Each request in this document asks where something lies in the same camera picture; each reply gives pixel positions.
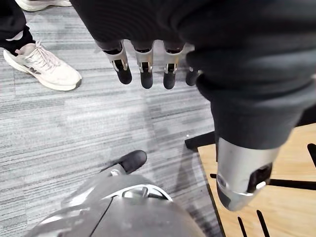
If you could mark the wooden slotted display stand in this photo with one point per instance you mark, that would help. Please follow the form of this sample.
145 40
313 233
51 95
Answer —
266 187

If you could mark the silver robot leg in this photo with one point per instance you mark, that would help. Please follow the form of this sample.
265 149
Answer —
116 205

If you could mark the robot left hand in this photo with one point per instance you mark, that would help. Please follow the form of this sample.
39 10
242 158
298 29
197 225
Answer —
222 49

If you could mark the person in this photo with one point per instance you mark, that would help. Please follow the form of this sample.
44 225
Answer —
37 49

